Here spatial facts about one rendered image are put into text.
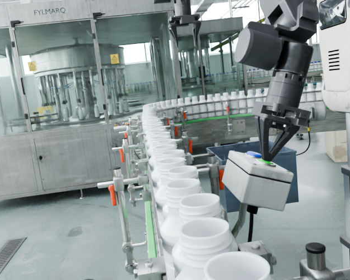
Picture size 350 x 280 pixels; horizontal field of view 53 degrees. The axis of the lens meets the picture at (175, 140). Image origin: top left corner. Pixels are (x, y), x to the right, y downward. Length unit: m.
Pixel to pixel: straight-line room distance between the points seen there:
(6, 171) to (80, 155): 0.89
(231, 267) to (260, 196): 0.40
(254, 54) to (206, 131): 2.03
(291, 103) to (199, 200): 0.33
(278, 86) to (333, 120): 2.07
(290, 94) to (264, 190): 0.17
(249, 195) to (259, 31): 0.27
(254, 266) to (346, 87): 0.95
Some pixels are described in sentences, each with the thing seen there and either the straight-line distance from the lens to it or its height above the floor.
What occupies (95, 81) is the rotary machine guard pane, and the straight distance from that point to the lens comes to 4.29.
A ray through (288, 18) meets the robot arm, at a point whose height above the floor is 1.36.
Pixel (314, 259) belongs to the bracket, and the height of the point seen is 1.10.
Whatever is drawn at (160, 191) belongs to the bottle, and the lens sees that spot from 0.48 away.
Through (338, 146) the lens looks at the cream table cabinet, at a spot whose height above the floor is 0.21.
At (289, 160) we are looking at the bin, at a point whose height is 0.91.
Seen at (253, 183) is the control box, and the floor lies 1.09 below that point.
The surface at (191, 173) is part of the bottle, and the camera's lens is 0.41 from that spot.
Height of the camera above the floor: 1.27
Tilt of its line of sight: 9 degrees down
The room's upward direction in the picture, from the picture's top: 7 degrees counter-clockwise
